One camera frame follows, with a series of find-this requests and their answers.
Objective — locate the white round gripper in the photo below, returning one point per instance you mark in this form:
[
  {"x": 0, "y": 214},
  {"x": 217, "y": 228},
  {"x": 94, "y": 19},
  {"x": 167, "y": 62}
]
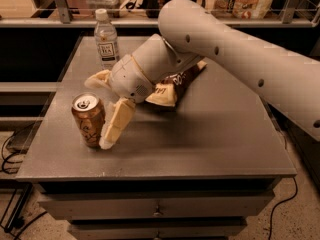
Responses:
[{"x": 128, "y": 78}]

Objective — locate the orange soda can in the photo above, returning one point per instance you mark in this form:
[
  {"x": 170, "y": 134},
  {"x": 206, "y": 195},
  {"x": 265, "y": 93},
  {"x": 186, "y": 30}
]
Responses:
[{"x": 89, "y": 114}]

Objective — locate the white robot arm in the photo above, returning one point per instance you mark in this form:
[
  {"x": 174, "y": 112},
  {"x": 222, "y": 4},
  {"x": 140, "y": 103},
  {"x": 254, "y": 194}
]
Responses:
[{"x": 288, "y": 81}]

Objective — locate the brown yellow chip bag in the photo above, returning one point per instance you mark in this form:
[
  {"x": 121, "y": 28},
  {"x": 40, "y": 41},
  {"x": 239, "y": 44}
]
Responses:
[{"x": 171, "y": 90}]

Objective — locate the clear plastic tea bottle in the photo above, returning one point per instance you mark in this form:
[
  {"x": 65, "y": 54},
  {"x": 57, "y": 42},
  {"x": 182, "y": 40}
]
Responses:
[{"x": 106, "y": 39}]

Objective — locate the grey drawer cabinet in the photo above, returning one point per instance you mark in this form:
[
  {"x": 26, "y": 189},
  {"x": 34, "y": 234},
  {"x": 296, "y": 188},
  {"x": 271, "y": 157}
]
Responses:
[{"x": 207, "y": 165}]

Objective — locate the grey metal shelf rail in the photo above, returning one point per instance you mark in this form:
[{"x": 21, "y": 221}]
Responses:
[{"x": 76, "y": 14}]

